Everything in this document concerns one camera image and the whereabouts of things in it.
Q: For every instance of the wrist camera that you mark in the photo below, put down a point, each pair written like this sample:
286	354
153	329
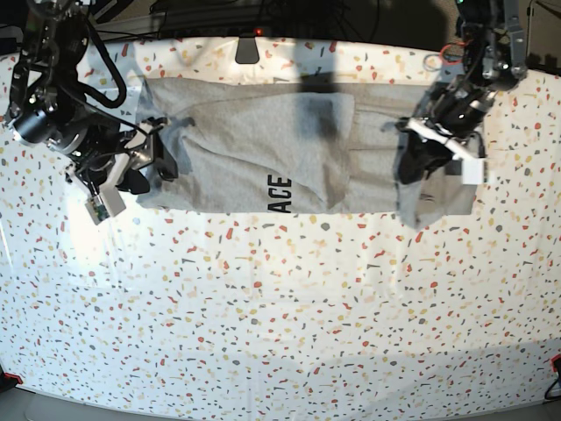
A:
470	170
106	204

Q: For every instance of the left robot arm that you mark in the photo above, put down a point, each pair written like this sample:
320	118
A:
494	57

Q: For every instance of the red clamp corner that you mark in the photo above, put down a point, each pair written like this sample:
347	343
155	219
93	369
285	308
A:
556	364
10	380

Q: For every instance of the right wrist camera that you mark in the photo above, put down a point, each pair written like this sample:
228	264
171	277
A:
106	204

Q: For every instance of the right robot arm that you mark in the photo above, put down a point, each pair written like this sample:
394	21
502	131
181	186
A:
50	105

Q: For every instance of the grey T-shirt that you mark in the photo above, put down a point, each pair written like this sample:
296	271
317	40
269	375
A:
309	148

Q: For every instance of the red clamp left corner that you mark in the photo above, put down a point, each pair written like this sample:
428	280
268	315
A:
10	380

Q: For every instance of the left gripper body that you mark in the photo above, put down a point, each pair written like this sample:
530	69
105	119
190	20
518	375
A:
458	107

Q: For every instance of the terrazzo pattern table cloth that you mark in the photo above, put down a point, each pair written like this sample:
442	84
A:
263	317

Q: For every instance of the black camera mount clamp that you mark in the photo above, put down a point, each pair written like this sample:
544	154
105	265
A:
247	52

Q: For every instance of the red clamp right corner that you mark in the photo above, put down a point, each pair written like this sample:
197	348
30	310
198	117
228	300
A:
556	364

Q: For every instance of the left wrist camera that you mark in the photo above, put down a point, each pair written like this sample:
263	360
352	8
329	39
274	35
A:
470	170

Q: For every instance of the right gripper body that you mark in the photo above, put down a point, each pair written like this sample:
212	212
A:
101	149

